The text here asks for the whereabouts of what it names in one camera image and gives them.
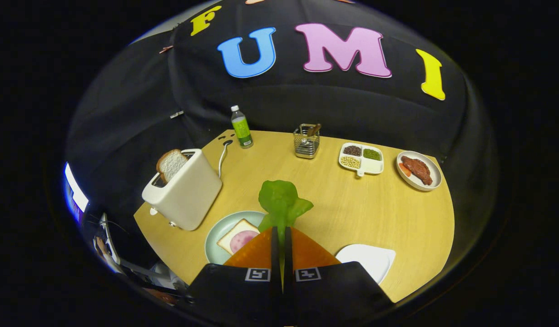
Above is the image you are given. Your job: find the toasted bread slice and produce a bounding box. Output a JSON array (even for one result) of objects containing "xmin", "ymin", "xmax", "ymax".
[{"xmin": 156, "ymin": 149, "xmax": 189, "ymax": 183}]

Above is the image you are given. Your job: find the green lettuce leaf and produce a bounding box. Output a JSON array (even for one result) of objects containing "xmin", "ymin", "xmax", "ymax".
[{"xmin": 258, "ymin": 180, "xmax": 314, "ymax": 248}]

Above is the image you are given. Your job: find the white toaster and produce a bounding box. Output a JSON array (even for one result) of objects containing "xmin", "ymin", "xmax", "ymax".
[{"xmin": 142, "ymin": 149, "xmax": 223, "ymax": 231}]

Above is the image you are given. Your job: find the brown steak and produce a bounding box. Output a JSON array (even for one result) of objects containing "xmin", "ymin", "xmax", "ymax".
[{"xmin": 401, "ymin": 156, "xmax": 433, "ymax": 186}]

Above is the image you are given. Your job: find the round white meat plate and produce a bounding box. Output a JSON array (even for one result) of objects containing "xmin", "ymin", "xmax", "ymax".
[{"xmin": 396, "ymin": 150, "xmax": 443, "ymax": 192}]

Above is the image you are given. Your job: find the pale green round plate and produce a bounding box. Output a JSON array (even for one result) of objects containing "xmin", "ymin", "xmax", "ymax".
[{"xmin": 205, "ymin": 211, "xmax": 266, "ymax": 265}]

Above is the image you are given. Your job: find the metal wire utensil holder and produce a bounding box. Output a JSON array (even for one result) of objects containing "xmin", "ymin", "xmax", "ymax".
[{"xmin": 293, "ymin": 124, "xmax": 321, "ymax": 159}]

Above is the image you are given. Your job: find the pink ham slice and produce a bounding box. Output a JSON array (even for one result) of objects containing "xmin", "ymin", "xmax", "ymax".
[{"xmin": 229, "ymin": 230, "xmax": 259, "ymax": 253}]

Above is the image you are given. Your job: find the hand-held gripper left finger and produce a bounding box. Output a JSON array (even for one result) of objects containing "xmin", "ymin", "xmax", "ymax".
[{"xmin": 184, "ymin": 226, "xmax": 280, "ymax": 318}]

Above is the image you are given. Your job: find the white square plate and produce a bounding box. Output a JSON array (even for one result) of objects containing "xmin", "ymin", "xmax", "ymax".
[{"xmin": 335, "ymin": 244, "xmax": 396, "ymax": 285}]

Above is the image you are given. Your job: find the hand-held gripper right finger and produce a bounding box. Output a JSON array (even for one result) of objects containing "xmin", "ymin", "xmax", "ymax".
[{"xmin": 284, "ymin": 227, "xmax": 393, "ymax": 318}]

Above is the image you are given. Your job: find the white bread slice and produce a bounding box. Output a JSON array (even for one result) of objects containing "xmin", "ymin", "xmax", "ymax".
[{"xmin": 217, "ymin": 218, "xmax": 260, "ymax": 255}]

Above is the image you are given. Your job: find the green label plastic bottle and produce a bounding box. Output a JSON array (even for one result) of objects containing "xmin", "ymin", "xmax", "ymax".
[{"xmin": 230, "ymin": 105, "xmax": 254, "ymax": 149}]

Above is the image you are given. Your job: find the white divided dish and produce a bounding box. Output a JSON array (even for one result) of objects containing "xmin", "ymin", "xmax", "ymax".
[{"xmin": 338, "ymin": 143, "xmax": 384, "ymax": 177}]

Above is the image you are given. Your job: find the white toaster cable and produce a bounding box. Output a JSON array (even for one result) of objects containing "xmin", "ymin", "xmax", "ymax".
[{"xmin": 218, "ymin": 139, "xmax": 233, "ymax": 178}]

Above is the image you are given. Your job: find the black backdrop cloth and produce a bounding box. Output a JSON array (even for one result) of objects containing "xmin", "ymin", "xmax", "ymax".
[{"xmin": 64, "ymin": 0, "xmax": 498, "ymax": 273}]

